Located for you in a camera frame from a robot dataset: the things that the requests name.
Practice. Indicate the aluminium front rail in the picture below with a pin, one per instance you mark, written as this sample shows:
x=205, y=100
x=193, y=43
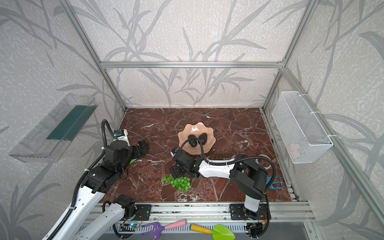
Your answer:
x=219, y=212

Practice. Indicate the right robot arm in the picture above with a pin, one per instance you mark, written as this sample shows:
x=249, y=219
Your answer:
x=253, y=175

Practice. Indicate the purple pink toy rake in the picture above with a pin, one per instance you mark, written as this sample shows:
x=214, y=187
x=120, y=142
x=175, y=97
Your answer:
x=157, y=228

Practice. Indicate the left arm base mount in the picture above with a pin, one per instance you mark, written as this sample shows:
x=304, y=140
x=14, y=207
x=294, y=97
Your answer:
x=143, y=212

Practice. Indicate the green yellow toy shovel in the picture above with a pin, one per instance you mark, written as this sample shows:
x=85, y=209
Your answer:
x=219, y=232

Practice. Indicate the green fake grape bunch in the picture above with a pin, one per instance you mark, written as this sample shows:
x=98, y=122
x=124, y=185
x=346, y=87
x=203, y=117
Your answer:
x=182, y=184

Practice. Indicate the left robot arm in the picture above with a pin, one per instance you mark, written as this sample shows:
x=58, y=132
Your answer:
x=92, y=187

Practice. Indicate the dark avocado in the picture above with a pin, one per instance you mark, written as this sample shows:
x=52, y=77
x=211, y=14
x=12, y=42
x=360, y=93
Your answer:
x=192, y=140
x=203, y=138

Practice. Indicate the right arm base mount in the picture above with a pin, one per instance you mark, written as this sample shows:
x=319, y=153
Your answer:
x=239, y=212

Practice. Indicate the pink wavy fruit bowl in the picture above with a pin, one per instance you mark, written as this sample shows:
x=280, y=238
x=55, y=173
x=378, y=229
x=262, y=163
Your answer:
x=196, y=130

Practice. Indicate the white wire mesh basket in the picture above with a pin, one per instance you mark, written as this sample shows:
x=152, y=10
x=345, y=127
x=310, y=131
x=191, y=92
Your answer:
x=301, y=131

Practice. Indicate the clear plastic wall tray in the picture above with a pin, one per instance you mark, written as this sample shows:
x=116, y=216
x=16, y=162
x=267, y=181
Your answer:
x=48, y=141

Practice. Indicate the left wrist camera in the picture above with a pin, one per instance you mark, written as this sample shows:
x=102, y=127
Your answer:
x=122, y=135

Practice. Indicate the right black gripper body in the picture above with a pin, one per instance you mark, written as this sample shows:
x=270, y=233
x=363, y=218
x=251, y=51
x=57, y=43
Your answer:
x=177, y=169

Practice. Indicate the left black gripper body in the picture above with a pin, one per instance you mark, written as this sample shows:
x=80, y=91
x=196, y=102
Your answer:
x=139, y=149

